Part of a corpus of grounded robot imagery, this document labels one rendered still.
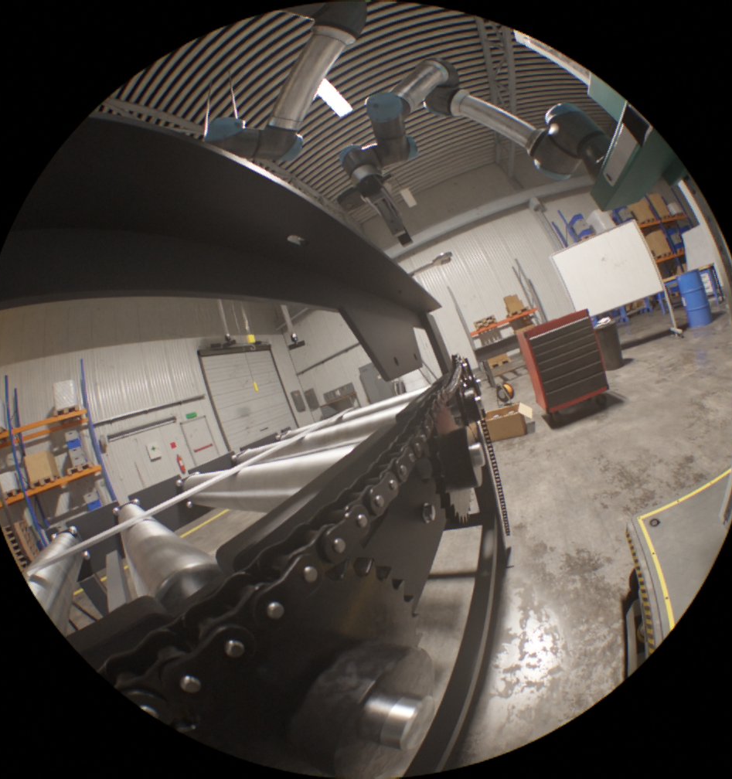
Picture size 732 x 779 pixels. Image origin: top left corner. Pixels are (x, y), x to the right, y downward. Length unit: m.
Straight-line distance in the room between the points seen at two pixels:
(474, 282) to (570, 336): 8.40
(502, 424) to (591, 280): 3.17
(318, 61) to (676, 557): 1.35
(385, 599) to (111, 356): 10.03
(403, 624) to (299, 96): 0.74
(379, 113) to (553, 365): 2.25
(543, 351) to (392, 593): 2.34
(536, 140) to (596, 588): 1.46
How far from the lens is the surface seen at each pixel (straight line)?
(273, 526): 0.15
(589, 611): 1.13
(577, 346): 2.51
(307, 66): 0.64
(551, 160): 0.87
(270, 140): 0.63
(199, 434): 9.84
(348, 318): 0.33
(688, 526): 0.97
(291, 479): 0.43
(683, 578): 0.86
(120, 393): 9.60
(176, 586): 0.24
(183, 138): 0.18
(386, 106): 0.61
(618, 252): 4.95
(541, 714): 1.00
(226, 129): 0.60
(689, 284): 5.45
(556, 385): 2.46
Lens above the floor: 0.99
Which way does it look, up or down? 1 degrees down
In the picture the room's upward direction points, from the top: 21 degrees counter-clockwise
